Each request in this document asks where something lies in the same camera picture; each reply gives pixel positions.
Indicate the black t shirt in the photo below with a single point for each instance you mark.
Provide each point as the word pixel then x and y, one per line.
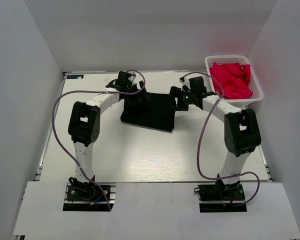
pixel 150 110

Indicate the white perforated plastic basket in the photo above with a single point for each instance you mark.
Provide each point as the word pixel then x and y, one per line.
pixel 230 59

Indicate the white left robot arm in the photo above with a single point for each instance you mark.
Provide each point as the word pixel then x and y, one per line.
pixel 85 120

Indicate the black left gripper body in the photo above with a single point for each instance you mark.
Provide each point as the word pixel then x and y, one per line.
pixel 131 88

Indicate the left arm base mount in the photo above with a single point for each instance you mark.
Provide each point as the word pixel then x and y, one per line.
pixel 87 197

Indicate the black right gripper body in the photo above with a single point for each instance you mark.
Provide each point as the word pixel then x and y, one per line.
pixel 185 98

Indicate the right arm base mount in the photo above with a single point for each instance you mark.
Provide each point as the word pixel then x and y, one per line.
pixel 221 198

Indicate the red t shirt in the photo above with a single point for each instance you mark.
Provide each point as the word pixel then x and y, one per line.
pixel 234 79

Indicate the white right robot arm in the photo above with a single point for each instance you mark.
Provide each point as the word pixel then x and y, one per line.
pixel 241 129

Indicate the white front cover panel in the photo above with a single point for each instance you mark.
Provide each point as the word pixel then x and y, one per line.
pixel 154 211

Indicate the blue label sticker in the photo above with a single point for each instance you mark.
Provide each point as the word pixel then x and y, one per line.
pixel 75 76

